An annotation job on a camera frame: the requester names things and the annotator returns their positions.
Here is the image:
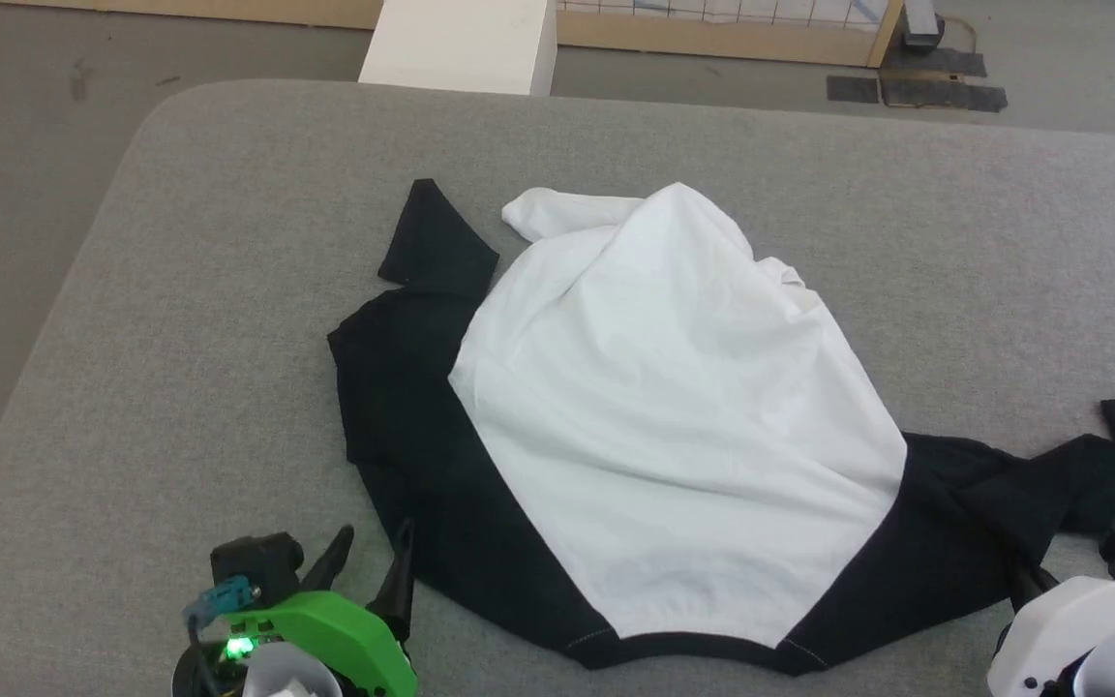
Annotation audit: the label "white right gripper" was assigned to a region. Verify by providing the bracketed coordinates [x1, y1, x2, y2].
[987, 559, 1115, 697]

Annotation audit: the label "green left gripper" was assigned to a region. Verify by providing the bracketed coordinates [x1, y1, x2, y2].
[172, 520, 419, 697]

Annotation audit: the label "white and black t-shirt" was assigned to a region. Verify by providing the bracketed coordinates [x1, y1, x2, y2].
[327, 177, 1115, 676]

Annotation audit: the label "black floor plates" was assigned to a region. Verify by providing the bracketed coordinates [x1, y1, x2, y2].
[827, 48, 1010, 113]

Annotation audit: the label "white rectangular box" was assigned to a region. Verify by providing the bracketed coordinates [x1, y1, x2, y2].
[357, 0, 558, 98]

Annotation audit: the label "grey metal partition foot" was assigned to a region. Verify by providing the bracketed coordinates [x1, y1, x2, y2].
[901, 0, 947, 52]

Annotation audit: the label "light wooden partition frame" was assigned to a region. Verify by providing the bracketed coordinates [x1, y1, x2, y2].
[0, 0, 907, 70]

